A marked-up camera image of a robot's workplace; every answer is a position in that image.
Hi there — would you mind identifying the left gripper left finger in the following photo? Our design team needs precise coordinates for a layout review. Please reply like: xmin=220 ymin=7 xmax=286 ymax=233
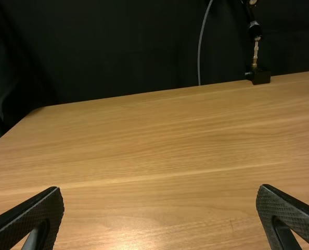
xmin=0 ymin=186 xmax=65 ymax=250

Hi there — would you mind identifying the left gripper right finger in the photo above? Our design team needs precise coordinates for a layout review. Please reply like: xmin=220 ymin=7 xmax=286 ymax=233
xmin=255 ymin=184 xmax=309 ymax=250

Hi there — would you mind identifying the black clamp stand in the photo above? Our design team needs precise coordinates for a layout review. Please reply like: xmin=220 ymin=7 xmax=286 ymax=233
xmin=240 ymin=0 xmax=272 ymax=85

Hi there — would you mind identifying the grey cable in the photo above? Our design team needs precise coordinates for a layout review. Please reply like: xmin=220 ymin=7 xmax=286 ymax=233
xmin=197 ymin=0 xmax=214 ymax=86

